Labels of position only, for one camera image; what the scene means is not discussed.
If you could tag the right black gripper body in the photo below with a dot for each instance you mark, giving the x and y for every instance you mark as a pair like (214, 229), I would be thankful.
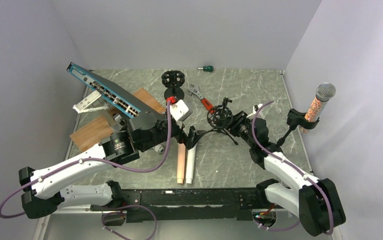
(240, 126)

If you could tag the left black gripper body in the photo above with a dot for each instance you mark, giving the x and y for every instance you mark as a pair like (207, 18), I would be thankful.
(177, 132)

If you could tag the white microphone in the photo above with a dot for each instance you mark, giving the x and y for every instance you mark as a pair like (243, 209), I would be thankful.
(190, 165)

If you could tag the black mini tripod stand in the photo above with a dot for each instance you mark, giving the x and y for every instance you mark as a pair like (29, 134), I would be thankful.
(219, 118)

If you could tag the black shock mount desk stand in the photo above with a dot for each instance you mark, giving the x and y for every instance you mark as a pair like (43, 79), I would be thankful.
(173, 80)

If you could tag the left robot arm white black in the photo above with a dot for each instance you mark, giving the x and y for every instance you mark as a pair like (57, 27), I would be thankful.
(49, 189)

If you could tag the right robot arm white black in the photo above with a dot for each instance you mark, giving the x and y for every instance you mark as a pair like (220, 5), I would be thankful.
(315, 202)

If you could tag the black round base clip stand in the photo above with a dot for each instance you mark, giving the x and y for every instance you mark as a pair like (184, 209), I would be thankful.
(295, 119)

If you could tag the sprinkle pattern silver microphone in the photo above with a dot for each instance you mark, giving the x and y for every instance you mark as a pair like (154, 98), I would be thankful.
(323, 94)

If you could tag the white pipe fitting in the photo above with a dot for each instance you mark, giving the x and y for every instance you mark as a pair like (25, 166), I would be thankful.
(159, 148)

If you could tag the green stubby screwdriver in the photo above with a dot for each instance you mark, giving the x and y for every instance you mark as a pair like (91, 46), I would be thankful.
(206, 68)

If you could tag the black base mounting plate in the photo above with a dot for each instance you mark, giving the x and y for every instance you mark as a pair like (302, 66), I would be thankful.
(192, 204)

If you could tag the wooden board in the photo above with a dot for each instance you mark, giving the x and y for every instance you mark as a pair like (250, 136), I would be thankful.
(98, 129)

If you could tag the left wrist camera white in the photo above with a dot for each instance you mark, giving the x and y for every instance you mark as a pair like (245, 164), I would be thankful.
(178, 109)

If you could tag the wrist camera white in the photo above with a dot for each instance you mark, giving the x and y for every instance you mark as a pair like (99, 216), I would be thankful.
(254, 111)
(178, 109)

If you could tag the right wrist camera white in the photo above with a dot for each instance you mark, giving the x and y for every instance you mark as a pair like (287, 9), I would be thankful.
(254, 111)

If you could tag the red handled adjustable wrench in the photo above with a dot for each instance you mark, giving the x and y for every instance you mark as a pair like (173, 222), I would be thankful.
(195, 90)

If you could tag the blue black network switch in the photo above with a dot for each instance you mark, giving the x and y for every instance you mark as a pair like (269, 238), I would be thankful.
(129, 105)

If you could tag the grey metal mount block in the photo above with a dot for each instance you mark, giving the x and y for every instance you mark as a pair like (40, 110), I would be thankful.
(116, 122)

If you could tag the white bracket stand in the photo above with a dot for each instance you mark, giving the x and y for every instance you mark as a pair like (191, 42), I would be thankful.
(91, 103)

